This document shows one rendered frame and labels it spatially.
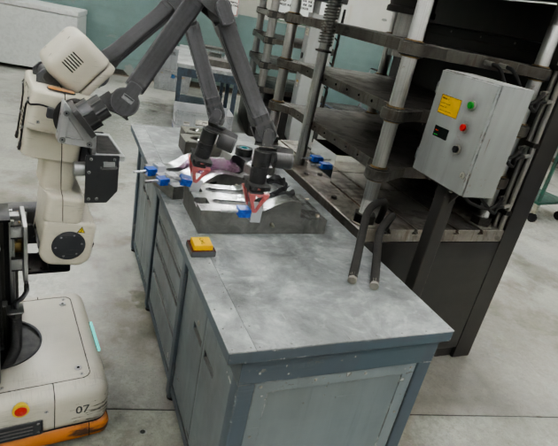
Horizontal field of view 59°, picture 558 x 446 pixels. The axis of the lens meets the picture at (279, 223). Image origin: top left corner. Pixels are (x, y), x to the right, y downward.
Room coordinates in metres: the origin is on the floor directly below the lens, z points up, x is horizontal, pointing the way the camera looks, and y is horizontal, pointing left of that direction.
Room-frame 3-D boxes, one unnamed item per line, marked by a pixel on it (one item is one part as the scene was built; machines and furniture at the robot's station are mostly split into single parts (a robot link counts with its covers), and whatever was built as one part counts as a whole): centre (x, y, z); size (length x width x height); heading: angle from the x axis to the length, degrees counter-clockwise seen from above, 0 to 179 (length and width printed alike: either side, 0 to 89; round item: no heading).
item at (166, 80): (8.08, 2.15, 0.16); 0.60 x 0.42 x 0.33; 101
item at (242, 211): (1.50, 0.13, 0.93); 0.13 x 0.05 x 0.05; 116
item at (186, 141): (2.48, 0.48, 0.84); 0.20 x 0.15 x 0.07; 116
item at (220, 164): (2.05, 0.34, 0.90); 0.26 x 0.18 x 0.08; 134
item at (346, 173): (2.61, -0.37, 0.87); 0.50 x 0.27 x 0.17; 116
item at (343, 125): (2.68, -0.43, 0.96); 1.29 x 0.83 x 0.18; 26
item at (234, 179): (2.05, 0.34, 0.86); 0.50 x 0.26 x 0.11; 134
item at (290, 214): (1.77, 0.10, 0.87); 0.50 x 0.26 x 0.14; 116
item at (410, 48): (2.68, -0.43, 1.45); 1.29 x 0.82 x 0.19; 26
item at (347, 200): (2.70, -0.42, 0.76); 1.30 x 0.84 x 0.07; 26
